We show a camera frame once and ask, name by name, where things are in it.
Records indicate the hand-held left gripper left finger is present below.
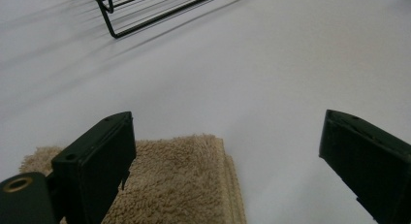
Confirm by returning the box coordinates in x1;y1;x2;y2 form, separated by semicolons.
50;111;138;224

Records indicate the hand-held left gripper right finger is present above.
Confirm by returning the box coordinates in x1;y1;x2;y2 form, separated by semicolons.
318;109;411;224

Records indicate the beige fluffy towel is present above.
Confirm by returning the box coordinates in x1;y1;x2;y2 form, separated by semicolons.
18;133;247;224

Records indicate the black wire rack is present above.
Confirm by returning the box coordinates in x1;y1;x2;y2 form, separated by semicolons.
68;0;231;40

